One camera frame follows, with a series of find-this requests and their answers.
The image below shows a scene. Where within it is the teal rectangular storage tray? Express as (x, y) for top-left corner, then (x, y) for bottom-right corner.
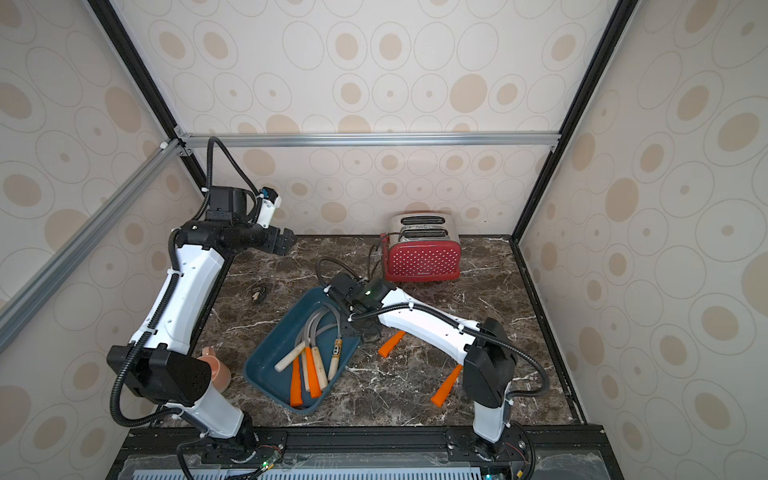
(244, 287), (360, 414)

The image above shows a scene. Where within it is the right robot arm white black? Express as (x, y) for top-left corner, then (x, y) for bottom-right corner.
(315, 257), (550, 461)

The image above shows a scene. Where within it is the left diagonal aluminium bar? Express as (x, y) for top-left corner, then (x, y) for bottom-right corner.
(1, 139), (182, 350)

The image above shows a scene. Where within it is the red polka dot toaster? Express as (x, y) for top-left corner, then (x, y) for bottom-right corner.
(380, 211), (462, 283)

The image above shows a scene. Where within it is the pink plastic cup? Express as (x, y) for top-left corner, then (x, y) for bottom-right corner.
(199, 346), (232, 393)

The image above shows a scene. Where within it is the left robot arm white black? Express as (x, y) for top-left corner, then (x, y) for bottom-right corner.
(107, 137), (296, 449)

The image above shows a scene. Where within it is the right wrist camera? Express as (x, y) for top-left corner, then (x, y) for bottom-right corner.
(326, 272), (396, 313)

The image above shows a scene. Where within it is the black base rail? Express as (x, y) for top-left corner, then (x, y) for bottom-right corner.
(107, 425), (623, 479)

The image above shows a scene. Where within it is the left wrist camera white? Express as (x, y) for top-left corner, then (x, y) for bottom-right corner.
(256, 187), (282, 229)

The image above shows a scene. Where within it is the wooden handle sickle labelled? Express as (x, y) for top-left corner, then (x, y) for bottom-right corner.
(327, 306), (343, 381)

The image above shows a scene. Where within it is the orange handle sickle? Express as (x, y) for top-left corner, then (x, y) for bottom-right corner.
(289, 357), (303, 408)
(431, 365), (463, 408)
(304, 347), (322, 398)
(378, 330), (406, 358)

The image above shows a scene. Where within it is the horizontal aluminium bar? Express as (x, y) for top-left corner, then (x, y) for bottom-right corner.
(175, 125), (562, 156)

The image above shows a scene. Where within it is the small black plug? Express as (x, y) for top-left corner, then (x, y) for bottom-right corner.
(251, 285), (268, 305)

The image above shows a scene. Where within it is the black toaster power cord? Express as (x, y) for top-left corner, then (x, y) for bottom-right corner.
(367, 233), (397, 290)

